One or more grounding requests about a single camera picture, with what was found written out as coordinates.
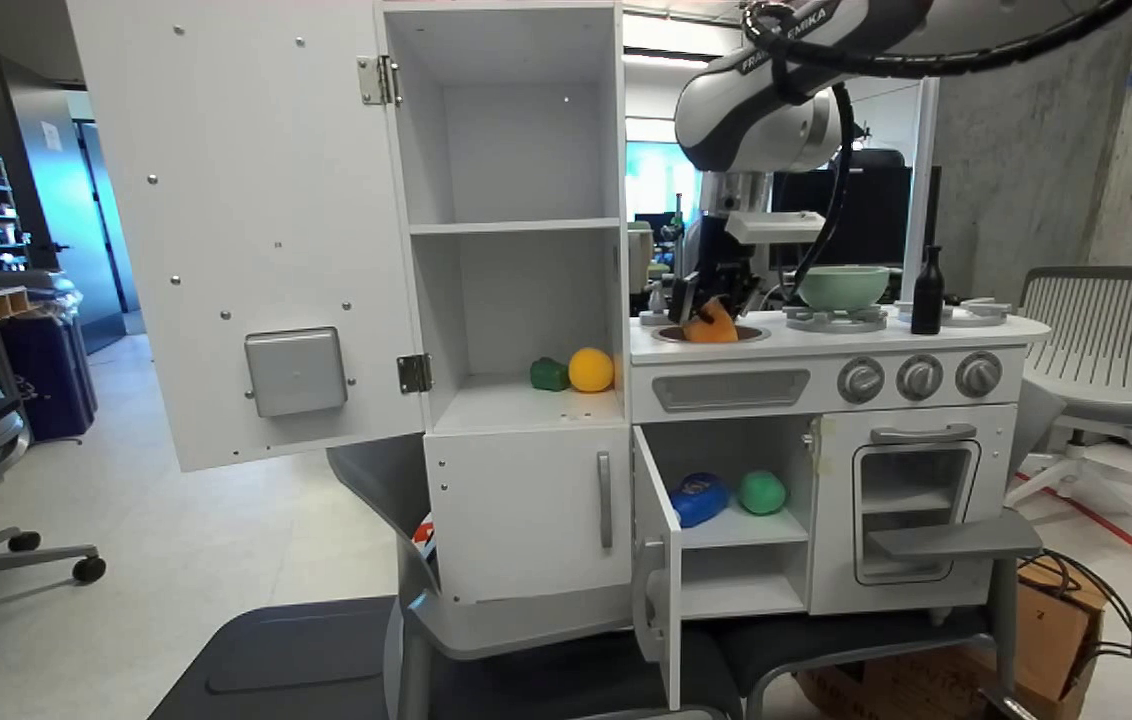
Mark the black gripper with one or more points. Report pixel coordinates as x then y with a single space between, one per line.
738 279

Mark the orange sponge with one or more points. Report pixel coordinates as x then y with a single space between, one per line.
715 327

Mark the black bottle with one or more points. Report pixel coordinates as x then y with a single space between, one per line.
931 300

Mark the small white cabinet door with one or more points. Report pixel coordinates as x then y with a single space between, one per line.
655 560

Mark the white oven door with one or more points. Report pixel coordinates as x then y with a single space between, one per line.
835 534

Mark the wide white cabinet door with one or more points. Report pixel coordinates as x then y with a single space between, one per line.
508 513

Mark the grey door latch box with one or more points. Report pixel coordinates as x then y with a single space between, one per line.
293 375

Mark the tall white cabinet door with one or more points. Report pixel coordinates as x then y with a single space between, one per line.
259 173

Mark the silver sink basin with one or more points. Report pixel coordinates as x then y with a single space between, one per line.
756 334

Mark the grey burner grate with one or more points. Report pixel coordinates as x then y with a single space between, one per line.
806 323
986 308

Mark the mint green bowl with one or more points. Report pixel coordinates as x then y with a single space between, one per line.
851 290

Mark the yellow toy ball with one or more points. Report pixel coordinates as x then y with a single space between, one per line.
589 368

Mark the grey stove knob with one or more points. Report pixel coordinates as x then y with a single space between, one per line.
861 381
978 375
919 376

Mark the dark green toy ball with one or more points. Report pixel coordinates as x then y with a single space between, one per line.
547 375

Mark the black monitor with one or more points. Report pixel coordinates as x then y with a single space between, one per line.
881 214

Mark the green round toy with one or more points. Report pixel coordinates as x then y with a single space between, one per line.
761 493

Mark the blue toy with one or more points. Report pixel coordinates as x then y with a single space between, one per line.
701 500

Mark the white toy kitchen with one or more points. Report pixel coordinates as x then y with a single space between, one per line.
524 160

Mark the fluorescent ceiling light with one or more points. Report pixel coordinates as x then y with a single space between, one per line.
649 63

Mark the white mesh office chair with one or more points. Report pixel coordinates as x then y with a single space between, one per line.
1108 334

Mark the cardboard box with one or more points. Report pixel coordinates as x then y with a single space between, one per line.
1050 634

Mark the black floor mat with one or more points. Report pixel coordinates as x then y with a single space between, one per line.
269 667

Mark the navy suitcase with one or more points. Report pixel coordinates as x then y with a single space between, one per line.
50 375

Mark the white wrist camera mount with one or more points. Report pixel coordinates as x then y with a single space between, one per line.
779 224

